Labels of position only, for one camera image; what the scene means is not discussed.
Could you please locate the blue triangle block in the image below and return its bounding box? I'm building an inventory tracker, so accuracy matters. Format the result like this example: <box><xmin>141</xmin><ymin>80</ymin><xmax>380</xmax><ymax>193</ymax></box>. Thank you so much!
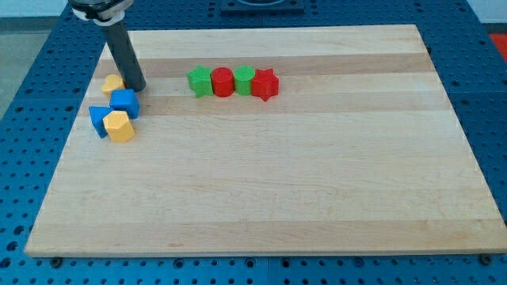
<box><xmin>89</xmin><ymin>106</ymin><xmax>113</xmax><ymax>139</ymax></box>

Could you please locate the red star block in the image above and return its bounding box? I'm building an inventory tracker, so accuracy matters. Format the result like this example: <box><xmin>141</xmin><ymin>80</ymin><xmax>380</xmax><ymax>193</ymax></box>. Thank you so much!
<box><xmin>251</xmin><ymin>69</ymin><xmax>280</xmax><ymax>101</ymax></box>

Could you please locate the yellow hexagon block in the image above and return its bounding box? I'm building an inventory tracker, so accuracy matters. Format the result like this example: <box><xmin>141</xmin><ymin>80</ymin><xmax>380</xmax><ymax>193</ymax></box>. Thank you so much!
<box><xmin>102</xmin><ymin>111</ymin><xmax>135</xmax><ymax>143</ymax></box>

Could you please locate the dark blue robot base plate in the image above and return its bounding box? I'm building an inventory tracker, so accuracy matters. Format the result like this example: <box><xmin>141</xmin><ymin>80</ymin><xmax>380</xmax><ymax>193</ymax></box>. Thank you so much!
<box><xmin>219</xmin><ymin>0</ymin><xmax>305</xmax><ymax>13</ymax></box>

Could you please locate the yellow heart block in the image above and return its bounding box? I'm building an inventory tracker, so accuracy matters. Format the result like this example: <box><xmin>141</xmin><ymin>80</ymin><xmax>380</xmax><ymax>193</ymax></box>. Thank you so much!
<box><xmin>101</xmin><ymin>74</ymin><xmax>125</xmax><ymax>97</ymax></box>

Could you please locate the red cylinder block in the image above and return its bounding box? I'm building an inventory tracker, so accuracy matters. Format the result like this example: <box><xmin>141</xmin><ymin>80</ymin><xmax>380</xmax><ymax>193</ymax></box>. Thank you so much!
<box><xmin>211</xmin><ymin>67</ymin><xmax>234</xmax><ymax>97</ymax></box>

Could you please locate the wooden board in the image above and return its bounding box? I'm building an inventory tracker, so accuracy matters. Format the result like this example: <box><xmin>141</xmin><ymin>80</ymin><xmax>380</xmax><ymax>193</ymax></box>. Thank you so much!
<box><xmin>25</xmin><ymin>25</ymin><xmax>506</xmax><ymax>257</ymax></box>

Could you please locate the blue cube block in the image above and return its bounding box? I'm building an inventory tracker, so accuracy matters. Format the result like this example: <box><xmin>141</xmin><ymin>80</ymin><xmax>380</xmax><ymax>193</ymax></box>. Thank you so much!
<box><xmin>109</xmin><ymin>89</ymin><xmax>140</xmax><ymax>119</ymax></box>

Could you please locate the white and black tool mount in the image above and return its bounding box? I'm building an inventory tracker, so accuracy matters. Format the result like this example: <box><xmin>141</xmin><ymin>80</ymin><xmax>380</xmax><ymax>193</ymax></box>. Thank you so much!
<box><xmin>68</xmin><ymin>0</ymin><xmax>133</xmax><ymax>26</ymax></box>

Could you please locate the green star block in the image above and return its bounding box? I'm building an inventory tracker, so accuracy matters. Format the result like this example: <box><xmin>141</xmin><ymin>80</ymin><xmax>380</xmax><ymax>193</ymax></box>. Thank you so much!
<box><xmin>187</xmin><ymin>65</ymin><xmax>214</xmax><ymax>98</ymax></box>

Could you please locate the green cylinder block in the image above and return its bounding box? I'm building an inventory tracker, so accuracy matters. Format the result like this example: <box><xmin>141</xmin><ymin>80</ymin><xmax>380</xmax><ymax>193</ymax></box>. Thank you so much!
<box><xmin>233</xmin><ymin>65</ymin><xmax>255</xmax><ymax>96</ymax></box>

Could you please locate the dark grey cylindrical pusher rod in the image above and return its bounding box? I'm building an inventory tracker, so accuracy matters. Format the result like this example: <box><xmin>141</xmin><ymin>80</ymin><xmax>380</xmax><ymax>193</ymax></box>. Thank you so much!
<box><xmin>101</xmin><ymin>20</ymin><xmax>146</xmax><ymax>92</ymax></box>

